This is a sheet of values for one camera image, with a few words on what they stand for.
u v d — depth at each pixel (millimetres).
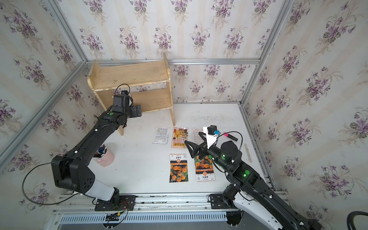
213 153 549
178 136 995
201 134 662
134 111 749
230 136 978
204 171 839
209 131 535
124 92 712
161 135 1003
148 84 720
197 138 983
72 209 718
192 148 554
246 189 453
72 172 412
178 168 851
